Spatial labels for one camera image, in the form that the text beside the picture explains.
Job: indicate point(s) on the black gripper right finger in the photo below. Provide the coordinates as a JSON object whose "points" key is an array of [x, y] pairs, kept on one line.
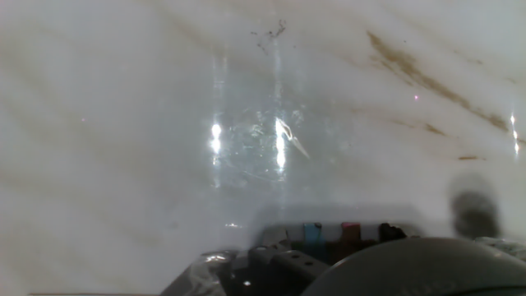
{"points": [[390, 232]]}

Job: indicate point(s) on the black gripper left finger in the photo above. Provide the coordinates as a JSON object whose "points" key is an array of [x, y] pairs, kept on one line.
{"points": [[287, 269]]}

